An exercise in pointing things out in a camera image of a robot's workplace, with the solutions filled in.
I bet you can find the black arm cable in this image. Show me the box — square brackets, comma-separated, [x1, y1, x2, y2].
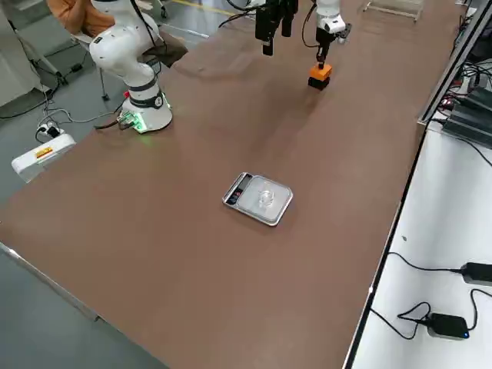
[218, 0, 257, 28]
[301, 7, 320, 49]

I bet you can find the black power adapter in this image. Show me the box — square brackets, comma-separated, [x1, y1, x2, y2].
[459, 261, 492, 287]

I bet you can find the aluminium frame post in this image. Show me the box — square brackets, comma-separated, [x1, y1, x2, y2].
[417, 0, 492, 126]

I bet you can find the white side table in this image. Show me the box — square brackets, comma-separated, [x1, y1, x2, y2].
[343, 121, 492, 369]

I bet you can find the metal frame chair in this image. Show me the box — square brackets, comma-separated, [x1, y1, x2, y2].
[70, 29, 111, 102]

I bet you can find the white power strip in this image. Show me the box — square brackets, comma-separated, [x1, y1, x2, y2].
[35, 121, 65, 142]

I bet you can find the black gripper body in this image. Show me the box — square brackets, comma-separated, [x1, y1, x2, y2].
[315, 27, 332, 52]

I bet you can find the black finned power supply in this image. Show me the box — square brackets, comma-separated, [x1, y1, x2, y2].
[440, 109, 492, 150]
[451, 86, 492, 116]

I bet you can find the white wire rack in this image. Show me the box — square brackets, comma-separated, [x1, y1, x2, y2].
[362, 0, 424, 23]

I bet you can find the black adapter with blue light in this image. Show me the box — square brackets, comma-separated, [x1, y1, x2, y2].
[425, 312, 470, 341]

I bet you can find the grey cabinet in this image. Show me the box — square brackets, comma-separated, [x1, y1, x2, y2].
[0, 0, 53, 108]

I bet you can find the orange button box lid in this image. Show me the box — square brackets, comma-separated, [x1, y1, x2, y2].
[309, 64, 334, 81]

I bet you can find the person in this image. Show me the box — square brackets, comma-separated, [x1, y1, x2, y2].
[45, 0, 189, 69]

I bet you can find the clear measuring cup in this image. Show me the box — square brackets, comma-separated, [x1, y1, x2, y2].
[257, 188, 276, 208]

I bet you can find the green circuit board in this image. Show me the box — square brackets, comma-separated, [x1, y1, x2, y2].
[116, 110, 140, 131]

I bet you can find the white box with yellow label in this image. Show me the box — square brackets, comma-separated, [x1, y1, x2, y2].
[11, 132, 77, 184]

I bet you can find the black adapter cable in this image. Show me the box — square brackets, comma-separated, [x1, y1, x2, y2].
[387, 251, 464, 273]
[371, 287, 492, 341]

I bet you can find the white electronic scale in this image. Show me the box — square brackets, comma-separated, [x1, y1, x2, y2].
[221, 171, 294, 228]

